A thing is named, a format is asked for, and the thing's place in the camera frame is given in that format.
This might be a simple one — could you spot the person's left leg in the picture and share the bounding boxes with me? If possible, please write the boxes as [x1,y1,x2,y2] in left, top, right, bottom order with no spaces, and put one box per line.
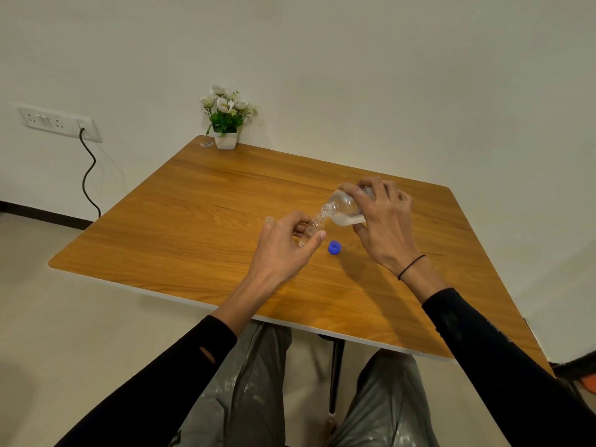
[169,321,294,447]

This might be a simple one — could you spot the white wall socket panel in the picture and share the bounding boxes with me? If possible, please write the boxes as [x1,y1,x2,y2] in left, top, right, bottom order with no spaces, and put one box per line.
[18,106,103,144]

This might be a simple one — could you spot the person's left hand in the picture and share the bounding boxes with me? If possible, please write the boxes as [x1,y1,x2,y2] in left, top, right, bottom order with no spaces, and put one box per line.
[247,210,327,294]

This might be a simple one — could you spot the clear plastic bottle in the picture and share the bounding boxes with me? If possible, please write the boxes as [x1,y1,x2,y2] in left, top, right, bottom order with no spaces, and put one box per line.
[320,186,376,227]

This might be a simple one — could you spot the small clear glass tube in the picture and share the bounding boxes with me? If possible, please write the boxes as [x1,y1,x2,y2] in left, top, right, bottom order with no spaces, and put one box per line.
[298,214,327,247]

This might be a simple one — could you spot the black wrist band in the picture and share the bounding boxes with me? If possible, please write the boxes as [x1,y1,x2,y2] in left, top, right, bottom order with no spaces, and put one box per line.
[397,254,427,282]

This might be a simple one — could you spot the black table leg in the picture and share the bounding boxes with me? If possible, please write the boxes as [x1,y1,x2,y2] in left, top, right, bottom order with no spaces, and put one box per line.
[318,334,346,417]

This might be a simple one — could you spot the white flowers in white pot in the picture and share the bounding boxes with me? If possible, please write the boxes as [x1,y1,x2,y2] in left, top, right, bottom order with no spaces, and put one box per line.
[199,84,258,151]

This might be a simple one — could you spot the person's left forearm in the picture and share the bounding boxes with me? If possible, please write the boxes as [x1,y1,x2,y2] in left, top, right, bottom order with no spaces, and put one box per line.
[55,274,281,447]

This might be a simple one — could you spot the black power cable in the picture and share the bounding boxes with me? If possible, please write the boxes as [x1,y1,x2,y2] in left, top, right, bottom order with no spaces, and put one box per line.
[78,128,102,219]

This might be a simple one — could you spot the black and orange object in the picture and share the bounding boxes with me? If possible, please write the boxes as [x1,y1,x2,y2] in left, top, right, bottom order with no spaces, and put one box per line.
[549,351,596,396]

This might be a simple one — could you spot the person's right leg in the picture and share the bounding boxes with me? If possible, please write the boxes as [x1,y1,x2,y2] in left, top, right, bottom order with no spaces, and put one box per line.
[326,349,441,447]

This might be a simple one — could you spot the black skirting board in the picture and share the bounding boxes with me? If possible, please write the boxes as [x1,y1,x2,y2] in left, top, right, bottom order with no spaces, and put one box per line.
[0,200,95,231]

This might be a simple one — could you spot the person's right hand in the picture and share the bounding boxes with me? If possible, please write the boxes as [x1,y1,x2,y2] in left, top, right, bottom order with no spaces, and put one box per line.
[338,177,427,278]

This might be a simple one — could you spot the person's right forearm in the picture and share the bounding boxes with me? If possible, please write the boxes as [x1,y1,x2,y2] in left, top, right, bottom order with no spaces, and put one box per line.
[399,256,596,447]

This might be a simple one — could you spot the person's leg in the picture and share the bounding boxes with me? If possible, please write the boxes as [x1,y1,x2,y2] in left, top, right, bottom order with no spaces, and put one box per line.
[169,321,294,447]
[326,349,441,447]

